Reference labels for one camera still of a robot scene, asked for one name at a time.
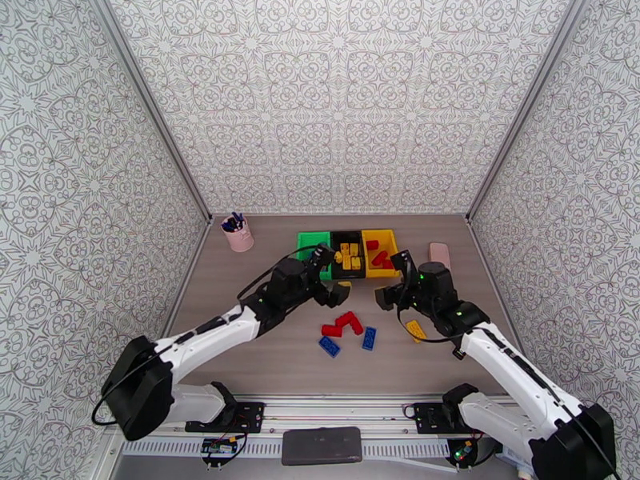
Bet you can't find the yellow plastic bin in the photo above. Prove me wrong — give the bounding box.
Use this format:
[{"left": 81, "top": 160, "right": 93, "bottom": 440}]
[{"left": 361, "top": 229, "right": 402, "bottom": 278}]

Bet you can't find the black plastic bin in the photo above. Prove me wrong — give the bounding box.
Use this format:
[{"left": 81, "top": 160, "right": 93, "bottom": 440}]
[{"left": 330, "top": 230, "right": 366, "bottom": 280}]

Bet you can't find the green plastic bin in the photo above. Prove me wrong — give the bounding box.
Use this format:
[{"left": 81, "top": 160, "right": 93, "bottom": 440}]
[{"left": 297, "top": 231, "right": 333, "bottom": 282}]

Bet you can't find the pink flat case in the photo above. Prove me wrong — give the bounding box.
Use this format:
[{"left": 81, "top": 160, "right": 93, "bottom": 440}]
[{"left": 428, "top": 242, "right": 453, "bottom": 273}]

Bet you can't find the pink pen cup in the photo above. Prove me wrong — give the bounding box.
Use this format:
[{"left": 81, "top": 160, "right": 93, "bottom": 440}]
[{"left": 222, "top": 218, "right": 255, "bottom": 253}]

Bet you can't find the black rectangular pad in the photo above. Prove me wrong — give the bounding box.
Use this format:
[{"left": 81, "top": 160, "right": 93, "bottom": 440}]
[{"left": 281, "top": 426, "right": 363, "bottom": 466}]

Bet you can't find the round black board green light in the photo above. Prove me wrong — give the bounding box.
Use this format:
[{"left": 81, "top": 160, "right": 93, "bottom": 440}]
[{"left": 446, "top": 439, "right": 479, "bottom": 468}]

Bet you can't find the green circuit board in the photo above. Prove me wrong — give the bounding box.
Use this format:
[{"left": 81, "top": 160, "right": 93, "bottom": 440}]
[{"left": 201, "top": 435, "right": 237, "bottom": 457}]

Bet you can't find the white box device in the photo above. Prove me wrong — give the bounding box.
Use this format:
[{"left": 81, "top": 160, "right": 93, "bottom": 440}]
[{"left": 499, "top": 446, "right": 532, "bottom": 478}]

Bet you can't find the aluminium table edge rail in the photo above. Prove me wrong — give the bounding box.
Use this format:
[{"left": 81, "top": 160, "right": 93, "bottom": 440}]
[
  {"left": 467, "top": 218, "right": 526, "bottom": 354},
  {"left": 162, "top": 218, "right": 214, "bottom": 340}
]

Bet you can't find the aluminium mounting rail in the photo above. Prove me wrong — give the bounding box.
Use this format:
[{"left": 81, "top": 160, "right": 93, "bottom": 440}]
[{"left": 107, "top": 393, "right": 576, "bottom": 429}]

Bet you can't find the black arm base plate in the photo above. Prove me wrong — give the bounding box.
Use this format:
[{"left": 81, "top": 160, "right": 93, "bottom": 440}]
[
  {"left": 416, "top": 401, "right": 494, "bottom": 435},
  {"left": 185, "top": 401, "right": 266, "bottom": 434}
]

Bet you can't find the aluminium frame post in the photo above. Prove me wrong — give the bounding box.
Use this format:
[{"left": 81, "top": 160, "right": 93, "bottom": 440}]
[
  {"left": 87, "top": 0, "right": 214, "bottom": 225},
  {"left": 465, "top": 0, "right": 582, "bottom": 225}
]

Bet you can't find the white slotted cable duct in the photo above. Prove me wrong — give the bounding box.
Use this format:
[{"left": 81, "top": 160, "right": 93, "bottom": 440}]
[{"left": 121, "top": 439, "right": 454, "bottom": 461}]

